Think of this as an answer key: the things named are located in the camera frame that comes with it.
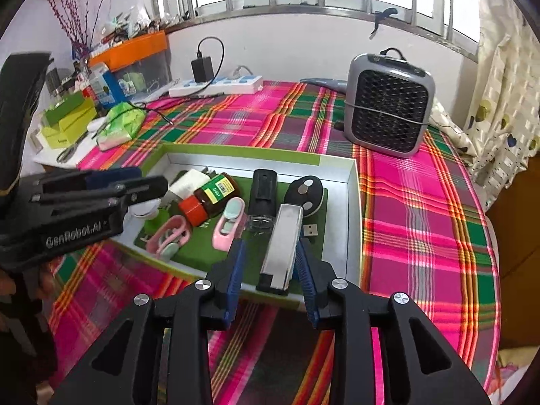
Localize black clear-lens light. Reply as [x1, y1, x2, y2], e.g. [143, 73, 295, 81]
[245, 169, 278, 233]

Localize orange lid storage bin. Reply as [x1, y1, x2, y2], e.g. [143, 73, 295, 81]
[88, 30, 173, 98]

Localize grey mini heater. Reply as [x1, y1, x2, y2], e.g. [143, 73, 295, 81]
[343, 48, 435, 159]

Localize white green cardboard box tray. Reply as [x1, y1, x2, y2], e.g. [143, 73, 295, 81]
[112, 142, 366, 304]

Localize thin black cable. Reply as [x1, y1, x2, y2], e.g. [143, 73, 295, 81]
[127, 101, 173, 125]

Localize green tissue pack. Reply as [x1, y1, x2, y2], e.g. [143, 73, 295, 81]
[96, 101, 146, 151]

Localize pink plaid cloth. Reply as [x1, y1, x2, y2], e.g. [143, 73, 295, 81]
[46, 79, 503, 405]

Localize black charger block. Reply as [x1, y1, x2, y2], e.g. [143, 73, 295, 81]
[191, 56, 212, 83]

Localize black curved panel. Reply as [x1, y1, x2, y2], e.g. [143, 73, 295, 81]
[0, 53, 52, 192]

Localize grey scissors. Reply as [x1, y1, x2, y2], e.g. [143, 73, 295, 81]
[56, 133, 87, 164]

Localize grey oblong plastic object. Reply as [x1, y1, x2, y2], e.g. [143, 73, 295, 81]
[299, 77, 349, 92]

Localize wooden furniture panel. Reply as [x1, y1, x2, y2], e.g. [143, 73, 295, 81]
[485, 169, 540, 347]

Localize purple flower branches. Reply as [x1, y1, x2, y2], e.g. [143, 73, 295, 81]
[44, 0, 116, 60]

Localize white and green small object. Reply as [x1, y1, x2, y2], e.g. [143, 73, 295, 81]
[134, 199, 162, 233]

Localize pile of small tools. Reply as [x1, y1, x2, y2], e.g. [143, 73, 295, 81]
[90, 6, 182, 51]

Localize white power strip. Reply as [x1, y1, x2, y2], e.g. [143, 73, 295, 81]
[168, 75, 264, 98]

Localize metal window grille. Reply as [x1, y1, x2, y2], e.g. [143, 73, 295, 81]
[145, 0, 482, 43]

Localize blue white carton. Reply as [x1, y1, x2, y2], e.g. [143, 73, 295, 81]
[90, 62, 123, 108]

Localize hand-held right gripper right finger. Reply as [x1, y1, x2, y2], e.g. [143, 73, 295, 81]
[295, 238, 492, 405]

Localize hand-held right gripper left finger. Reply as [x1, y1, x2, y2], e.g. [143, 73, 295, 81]
[51, 238, 247, 405]

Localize green printed pad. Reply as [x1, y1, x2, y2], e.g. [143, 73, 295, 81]
[134, 171, 330, 300]

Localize black charger cable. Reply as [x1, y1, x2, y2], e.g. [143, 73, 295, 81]
[143, 36, 226, 102]

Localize brown bottle red cap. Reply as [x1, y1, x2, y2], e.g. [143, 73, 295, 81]
[178, 172, 241, 227]

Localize cream dotted curtain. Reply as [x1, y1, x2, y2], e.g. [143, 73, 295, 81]
[430, 8, 540, 203]

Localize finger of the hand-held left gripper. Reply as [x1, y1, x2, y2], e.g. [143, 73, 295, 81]
[19, 166, 143, 197]
[29, 176, 169, 216]

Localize pink mint nail clipper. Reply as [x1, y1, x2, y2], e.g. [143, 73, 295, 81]
[145, 215, 192, 260]

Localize black oval key fob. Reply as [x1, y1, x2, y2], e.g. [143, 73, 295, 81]
[288, 176, 327, 217]

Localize yellow-green cardboard box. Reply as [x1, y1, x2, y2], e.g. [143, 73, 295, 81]
[40, 105, 99, 149]

